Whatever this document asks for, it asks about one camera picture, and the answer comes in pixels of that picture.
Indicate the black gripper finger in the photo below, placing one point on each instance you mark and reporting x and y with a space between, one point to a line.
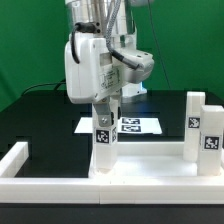
104 114

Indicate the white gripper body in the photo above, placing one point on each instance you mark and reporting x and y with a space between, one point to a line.
96 76

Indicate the white square desk top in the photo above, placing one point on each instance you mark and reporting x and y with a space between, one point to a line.
148 159

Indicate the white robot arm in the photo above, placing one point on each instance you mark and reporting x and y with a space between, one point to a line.
108 19

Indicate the fiducial marker sheet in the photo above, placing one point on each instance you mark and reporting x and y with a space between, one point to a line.
125 125

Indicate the white U-shaped obstacle fence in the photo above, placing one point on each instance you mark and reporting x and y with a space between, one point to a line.
103 189

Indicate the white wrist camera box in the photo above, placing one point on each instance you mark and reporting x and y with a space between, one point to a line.
144 64

